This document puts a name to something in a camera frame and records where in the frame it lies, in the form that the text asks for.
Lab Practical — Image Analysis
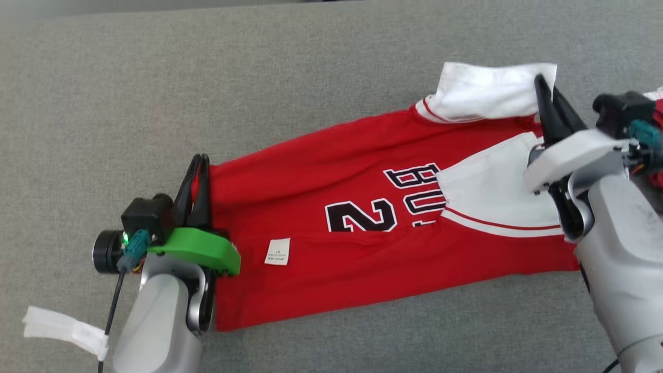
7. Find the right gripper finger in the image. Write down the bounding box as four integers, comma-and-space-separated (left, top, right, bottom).
535, 75, 563, 147
553, 88, 588, 138

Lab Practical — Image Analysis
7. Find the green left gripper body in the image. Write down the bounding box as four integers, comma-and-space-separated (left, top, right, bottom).
148, 227, 241, 276

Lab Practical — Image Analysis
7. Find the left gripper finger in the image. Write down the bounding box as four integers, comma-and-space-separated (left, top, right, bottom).
194, 154, 211, 228
174, 154, 201, 228

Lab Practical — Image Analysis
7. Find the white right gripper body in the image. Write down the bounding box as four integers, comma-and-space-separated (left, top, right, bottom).
524, 128, 630, 195

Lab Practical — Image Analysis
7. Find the red white basketball jersey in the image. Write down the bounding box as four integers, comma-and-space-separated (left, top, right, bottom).
191, 61, 582, 332

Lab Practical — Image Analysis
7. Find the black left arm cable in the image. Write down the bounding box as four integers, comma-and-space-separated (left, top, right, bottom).
97, 231, 152, 373

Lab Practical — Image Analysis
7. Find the long white cable tape tag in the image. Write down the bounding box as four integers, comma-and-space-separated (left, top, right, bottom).
22, 306, 110, 362

